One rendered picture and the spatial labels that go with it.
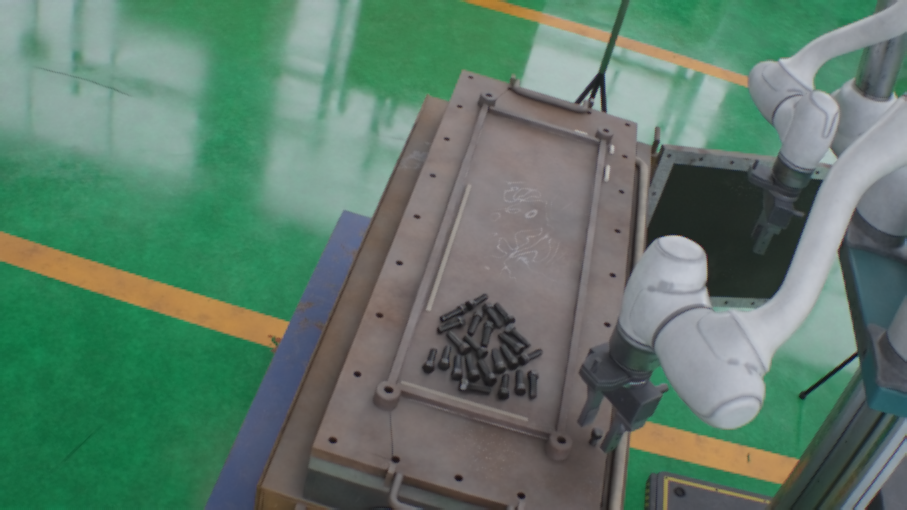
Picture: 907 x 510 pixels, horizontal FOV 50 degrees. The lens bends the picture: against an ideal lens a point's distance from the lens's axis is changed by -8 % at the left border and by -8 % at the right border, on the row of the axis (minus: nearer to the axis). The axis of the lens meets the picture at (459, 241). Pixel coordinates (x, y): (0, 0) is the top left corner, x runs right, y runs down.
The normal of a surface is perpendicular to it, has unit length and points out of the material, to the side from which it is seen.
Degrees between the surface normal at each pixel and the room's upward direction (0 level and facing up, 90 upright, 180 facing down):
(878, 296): 0
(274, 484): 0
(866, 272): 0
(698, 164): 90
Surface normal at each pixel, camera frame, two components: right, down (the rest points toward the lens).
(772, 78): -0.70, -0.37
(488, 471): 0.22, -0.77
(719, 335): -0.32, -0.61
